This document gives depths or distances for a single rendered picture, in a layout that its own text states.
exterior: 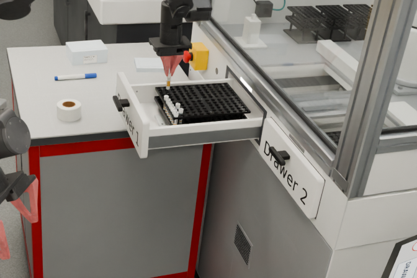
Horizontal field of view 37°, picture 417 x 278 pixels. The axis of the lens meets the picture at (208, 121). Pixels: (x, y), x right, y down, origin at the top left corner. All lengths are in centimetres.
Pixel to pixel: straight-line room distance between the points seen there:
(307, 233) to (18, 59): 120
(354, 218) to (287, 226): 26
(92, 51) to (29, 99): 33
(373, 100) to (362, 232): 35
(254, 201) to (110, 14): 101
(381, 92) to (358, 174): 19
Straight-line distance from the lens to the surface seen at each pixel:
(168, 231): 213
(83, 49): 219
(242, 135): 168
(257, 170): 174
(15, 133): 96
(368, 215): 142
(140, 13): 245
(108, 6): 241
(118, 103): 164
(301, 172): 148
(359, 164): 131
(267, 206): 171
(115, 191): 196
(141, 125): 155
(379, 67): 122
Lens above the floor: 170
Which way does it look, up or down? 30 degrees down
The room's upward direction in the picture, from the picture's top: 7 degrees clockwise
